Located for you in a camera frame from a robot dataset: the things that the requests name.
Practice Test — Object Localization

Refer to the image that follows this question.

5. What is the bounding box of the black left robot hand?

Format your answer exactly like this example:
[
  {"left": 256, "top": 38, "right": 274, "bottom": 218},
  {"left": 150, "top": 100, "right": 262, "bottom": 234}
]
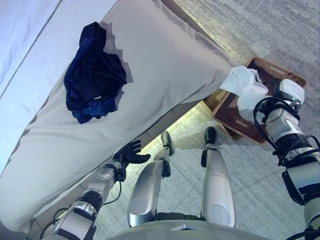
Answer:
[{"left": 112, "top": 139, "right": 152, "bottom": 166}]

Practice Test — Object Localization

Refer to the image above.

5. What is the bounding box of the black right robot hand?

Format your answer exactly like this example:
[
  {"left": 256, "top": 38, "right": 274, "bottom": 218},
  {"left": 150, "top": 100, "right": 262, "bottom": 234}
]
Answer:
[{"left": 267, "top": 79, "right": 283, "bottom": 101}]

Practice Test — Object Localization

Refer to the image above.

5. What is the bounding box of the white garment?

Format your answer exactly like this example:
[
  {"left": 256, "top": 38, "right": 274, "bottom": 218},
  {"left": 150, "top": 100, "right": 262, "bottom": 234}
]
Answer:
[{"left": 219, "top": 65, "right": 270, "bottom": 126}]

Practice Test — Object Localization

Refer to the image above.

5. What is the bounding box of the black garment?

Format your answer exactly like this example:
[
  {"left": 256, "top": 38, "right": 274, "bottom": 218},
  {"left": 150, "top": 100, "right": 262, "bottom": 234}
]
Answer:
[{"left": 66, "top": 21, "right": 129, "bottom": 106}]

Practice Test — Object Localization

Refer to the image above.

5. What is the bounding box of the brown wicker basket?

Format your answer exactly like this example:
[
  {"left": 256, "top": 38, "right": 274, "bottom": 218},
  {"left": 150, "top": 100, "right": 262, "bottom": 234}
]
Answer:
[{"left": 203, "top": 56, "right": 308, "bottom": 145}]

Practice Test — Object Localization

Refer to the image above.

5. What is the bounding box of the silver left robot leg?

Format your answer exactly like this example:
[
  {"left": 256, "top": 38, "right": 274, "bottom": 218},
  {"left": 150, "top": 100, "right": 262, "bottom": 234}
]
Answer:
[{"left": 126, "top": 131, "right": 176, "bottom": 228}]

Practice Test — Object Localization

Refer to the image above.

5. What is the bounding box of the large grey striped rug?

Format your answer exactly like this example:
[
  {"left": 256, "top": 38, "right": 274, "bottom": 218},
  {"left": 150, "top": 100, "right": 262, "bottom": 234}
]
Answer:
[{"left": 94, "top": 0, "right": 320, "bottom": 240}]

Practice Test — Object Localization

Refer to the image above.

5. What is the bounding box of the grey robot torso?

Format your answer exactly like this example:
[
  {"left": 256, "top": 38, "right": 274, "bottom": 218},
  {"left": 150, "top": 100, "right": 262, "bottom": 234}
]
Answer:
[{"left": 107, "top": 212, "right": 274, "bottom": 240}]

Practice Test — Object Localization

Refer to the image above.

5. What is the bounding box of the white duvet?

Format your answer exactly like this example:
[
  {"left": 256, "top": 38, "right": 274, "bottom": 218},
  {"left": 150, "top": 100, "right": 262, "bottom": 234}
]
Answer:
[{"left": 0, "top": 0, "right": 118, "bottom": 176}]

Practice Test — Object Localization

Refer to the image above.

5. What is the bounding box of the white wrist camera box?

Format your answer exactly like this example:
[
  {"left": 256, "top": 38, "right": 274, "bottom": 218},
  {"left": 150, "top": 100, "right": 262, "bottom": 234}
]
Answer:
[{"left": 278, "top": 78, "right": 306, "bottom": 104}]

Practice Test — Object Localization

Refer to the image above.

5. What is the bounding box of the right robot arm with cables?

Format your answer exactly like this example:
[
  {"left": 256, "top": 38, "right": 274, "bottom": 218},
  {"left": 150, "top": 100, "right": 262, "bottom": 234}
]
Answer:
[{"left": 252, "top": 96, "right": 320, "bottom": 176}]

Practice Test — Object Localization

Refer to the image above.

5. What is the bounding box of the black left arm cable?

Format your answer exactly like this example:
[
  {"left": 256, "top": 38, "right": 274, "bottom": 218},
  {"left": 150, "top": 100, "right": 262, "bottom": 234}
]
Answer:
[{"left": 39, "top": 169, "right": 126, "bottom": 238}]

